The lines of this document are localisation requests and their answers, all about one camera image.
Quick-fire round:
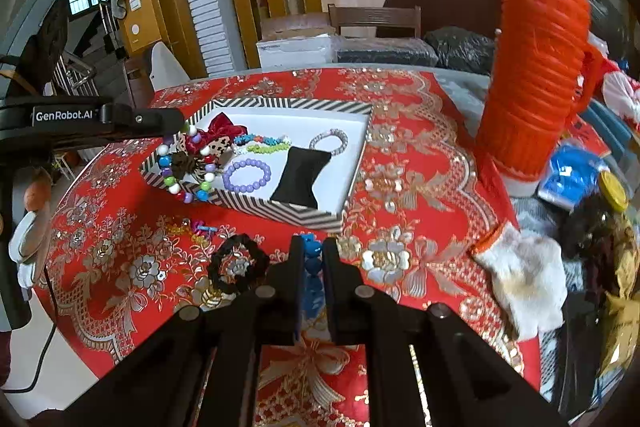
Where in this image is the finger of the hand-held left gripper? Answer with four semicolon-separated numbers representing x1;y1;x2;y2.
102;103;185;140

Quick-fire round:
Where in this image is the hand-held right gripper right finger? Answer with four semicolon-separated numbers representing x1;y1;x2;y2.
322;237;571;427

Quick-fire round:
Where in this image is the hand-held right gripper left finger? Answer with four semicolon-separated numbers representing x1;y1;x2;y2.
30;234;306;427

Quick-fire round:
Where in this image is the blue bead bracelet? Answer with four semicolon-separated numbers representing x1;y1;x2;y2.
299;233;324;343

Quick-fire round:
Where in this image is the colourful large bead bracelet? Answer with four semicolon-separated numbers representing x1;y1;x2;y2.
156;124;221;205

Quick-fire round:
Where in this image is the red hair bow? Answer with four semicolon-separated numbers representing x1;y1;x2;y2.
190;113;248;142

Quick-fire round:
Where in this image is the leopard print hair bow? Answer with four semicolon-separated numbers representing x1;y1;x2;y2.
170;134;236;182

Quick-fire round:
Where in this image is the purple bead bracelet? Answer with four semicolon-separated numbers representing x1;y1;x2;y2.
222;158;272;194

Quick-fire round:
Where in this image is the turquoise bead bracelet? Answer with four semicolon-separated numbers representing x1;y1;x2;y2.
234;133;293;148

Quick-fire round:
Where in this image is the silver bead bracelet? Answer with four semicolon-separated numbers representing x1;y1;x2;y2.
309;127;348;154

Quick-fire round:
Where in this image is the striped jewelry box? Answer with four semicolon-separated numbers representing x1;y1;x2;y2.
139;98;375;233

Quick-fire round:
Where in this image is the person's left hand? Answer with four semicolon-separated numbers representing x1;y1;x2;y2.
9;177;53;290

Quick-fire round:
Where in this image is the dark wooden chair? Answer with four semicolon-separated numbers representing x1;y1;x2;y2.
122;52;157;108

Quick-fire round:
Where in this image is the metal stair railing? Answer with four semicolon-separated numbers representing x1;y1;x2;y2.
50;52;101;98

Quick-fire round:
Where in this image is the black scrunchie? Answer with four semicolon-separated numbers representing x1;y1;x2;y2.
207;234;271;295

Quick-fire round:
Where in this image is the colourful hair clip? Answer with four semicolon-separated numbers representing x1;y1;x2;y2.
187;218;217;239

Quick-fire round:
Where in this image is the red floral tablecloth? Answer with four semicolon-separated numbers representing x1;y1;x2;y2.
32;67;543;427

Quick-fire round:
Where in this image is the brown cardboard box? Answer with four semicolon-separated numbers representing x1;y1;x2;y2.
260;13;333;40

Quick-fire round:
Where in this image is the white crumpled cloth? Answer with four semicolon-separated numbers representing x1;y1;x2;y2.
470;222;568;343

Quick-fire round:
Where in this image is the black wrapped box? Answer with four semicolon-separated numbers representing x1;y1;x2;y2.
336;38;439;68

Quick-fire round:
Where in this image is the slatted wooden chair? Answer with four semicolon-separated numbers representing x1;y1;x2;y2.
327;4;422;39

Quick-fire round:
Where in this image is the dark fluffy item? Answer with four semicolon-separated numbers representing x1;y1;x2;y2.
557;194;616;263

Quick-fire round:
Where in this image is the blue plastic packet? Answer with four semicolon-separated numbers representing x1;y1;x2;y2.
537;142;608;212

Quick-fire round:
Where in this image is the black plastic bag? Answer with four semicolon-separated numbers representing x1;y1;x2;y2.
425;27;496;75
575;0;633;58

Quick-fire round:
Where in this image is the glass jar yellow lid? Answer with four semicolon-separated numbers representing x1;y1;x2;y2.
595;169;640;383

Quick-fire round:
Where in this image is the orange thermos flask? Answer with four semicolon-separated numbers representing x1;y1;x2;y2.
474;0;603;198

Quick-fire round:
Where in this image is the red white plastic bag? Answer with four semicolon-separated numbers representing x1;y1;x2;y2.
597;54;640;130

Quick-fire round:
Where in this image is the black cable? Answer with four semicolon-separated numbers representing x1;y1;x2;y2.
0;264;58;394

